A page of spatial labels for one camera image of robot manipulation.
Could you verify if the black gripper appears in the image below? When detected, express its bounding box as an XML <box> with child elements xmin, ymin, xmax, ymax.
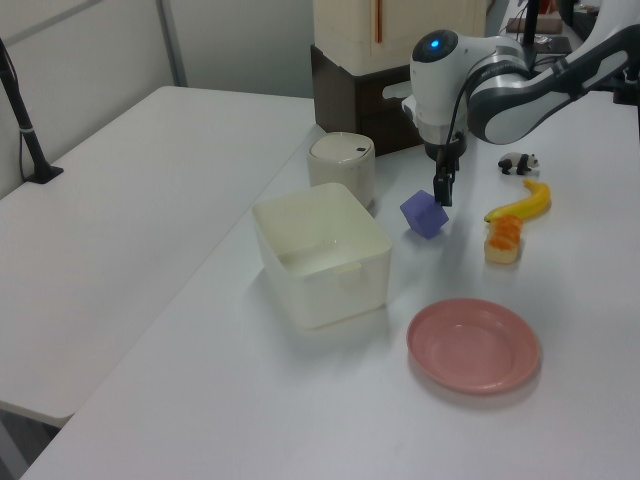
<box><xmin>423</xmin><ymin>132</ymin><xmax>469</xmax><ymax>207</ymax></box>

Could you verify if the purple foam cube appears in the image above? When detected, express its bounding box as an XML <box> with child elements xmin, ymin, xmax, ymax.
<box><xmin>399</xmin><ymin>188</ymin><xmax>450</xmax><ymax>242</ymax></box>

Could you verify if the pink plastic plate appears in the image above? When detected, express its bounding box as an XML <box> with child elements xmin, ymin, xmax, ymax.
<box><xmin>405</xmin><ymin>297</ymin><xmax>543</xmax><ymax>396</ymax></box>

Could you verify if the orange glazed toy bread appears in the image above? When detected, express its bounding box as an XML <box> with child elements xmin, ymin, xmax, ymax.
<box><xmin>483</xmin><ymin>215</ymin><xmax>524</xmax><ymax>265</ymax></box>

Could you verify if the panda figurine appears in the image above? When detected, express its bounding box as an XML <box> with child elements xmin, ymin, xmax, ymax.
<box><xmin>497</xmin><ymin>151</ymin><xmax>541</xmax><ymax>178</ymax></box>

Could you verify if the yellow toy banana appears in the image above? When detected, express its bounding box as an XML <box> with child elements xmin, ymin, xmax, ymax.
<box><xmin>482</xmin><ymin>178</ymin><xmax>552</xmax><ymax>224</ymax></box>

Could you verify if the beige lidded trash can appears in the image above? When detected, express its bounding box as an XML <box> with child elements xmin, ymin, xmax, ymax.
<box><xmin>306</xmin><ymin>131</ymin><xmax>377</xmax><ymax>211</ymax></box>

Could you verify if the cream open storage bin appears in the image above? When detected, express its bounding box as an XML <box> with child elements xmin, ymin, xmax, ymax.
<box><xmin>250</xmin><ymin>182</ymin><xmax>393</xmax><ymax>331</ymax></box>

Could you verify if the cream toy microwave box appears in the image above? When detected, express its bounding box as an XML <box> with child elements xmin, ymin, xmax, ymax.
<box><xmin>312</xmin><ymin>0</ymin><xmax>487</xmax><ymax>77</ymax></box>

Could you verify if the black monitor stand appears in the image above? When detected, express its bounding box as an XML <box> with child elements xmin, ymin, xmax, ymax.
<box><xmin>504</xmin><ymin>0</ymin><xmax>572</xmax><ymax>55</ymax></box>

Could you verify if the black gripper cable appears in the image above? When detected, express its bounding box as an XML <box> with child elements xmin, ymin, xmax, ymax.
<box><xmin>446</xmin><ymin>69</ymin><xmax>482</xmax><ymax>151</ymax></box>

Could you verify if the black camera stand clamp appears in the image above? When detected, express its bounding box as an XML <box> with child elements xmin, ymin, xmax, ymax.
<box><xmin>610</xmin><ymin>69</ymin><xmax>640</xmax><ymax>106</ymax></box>

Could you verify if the black camera stand pole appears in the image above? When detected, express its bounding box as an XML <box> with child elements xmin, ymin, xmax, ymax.
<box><xmin>0</xmin><ymin>37</ymin><xmax>65</xmax><ymax>185</ymax></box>

